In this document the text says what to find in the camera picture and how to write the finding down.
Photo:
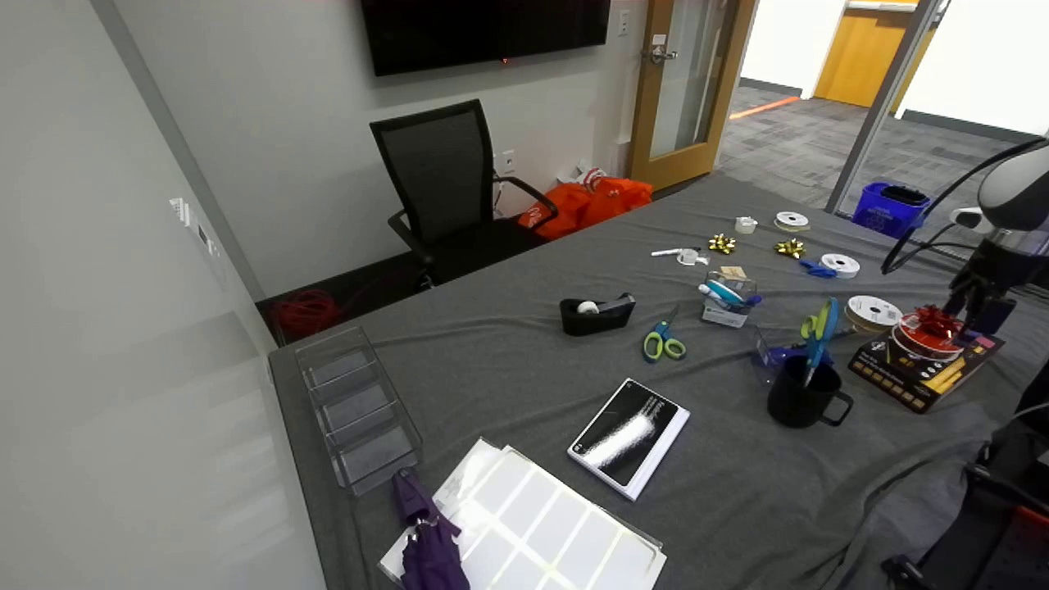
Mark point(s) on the red ribbon spool disc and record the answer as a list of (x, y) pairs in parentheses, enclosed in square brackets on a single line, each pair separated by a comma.
[(919, 345)]

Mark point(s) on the green blue scissors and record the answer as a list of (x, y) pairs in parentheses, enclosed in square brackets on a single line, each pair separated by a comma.
[(660, 345)]

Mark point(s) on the black mesh office chair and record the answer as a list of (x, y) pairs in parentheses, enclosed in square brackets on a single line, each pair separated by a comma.
[(441, 168)]

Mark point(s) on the gold gift bow near spool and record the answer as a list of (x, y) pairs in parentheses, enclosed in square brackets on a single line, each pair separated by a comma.
[(793, 248)]

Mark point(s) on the gold gift bow near marker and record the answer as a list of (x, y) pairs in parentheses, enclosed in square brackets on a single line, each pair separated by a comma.
[(724, 243)]

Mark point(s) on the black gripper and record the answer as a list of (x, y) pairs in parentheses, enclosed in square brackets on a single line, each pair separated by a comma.
[(978, 303)]

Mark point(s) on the white ribbon spool beside box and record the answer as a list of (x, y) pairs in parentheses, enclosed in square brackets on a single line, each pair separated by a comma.
[(869, 311)]

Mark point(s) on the clear plastic tray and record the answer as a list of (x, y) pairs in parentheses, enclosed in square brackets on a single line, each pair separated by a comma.
[(359, 414)]

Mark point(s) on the small beige stamp block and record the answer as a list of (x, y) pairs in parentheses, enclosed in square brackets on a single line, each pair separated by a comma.
[(733, 272)]

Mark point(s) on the clear tape dispenser roll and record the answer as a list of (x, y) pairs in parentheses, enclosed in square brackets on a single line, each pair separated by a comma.
[(690, 256)]

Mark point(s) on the white spool with blue ribbon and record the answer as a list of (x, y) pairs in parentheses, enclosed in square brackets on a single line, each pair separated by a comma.
[(833, 268)]

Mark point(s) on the red gift bow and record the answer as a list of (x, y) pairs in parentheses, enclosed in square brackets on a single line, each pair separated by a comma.
[(935, 323)]

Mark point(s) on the black illustrated box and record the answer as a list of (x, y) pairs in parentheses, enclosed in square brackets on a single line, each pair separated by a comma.
[(924, 365)]

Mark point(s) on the blue bin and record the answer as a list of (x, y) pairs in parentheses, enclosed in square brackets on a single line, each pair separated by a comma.
[(891, 206)]

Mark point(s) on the wall television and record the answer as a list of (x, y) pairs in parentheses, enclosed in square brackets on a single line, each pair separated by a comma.
[(433, 34)]

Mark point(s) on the purple cloth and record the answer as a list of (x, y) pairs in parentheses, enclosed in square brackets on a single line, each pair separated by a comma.
[(430, 555)]

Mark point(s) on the black desk tape dispenser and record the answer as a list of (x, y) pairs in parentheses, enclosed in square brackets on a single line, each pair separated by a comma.
[(589, 316)]

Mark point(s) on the orange bag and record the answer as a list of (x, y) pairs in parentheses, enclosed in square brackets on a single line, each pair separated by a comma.
[(584, 204)]

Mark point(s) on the black white notebook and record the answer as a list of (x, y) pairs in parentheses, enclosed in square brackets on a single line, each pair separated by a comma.
[(629, 436)]

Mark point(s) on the black mug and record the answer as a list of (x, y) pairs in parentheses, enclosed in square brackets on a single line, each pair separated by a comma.
[(807, 393)]

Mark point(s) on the white ribbon spool far edge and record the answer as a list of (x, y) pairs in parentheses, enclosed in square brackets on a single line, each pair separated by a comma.
[(793, 220)]

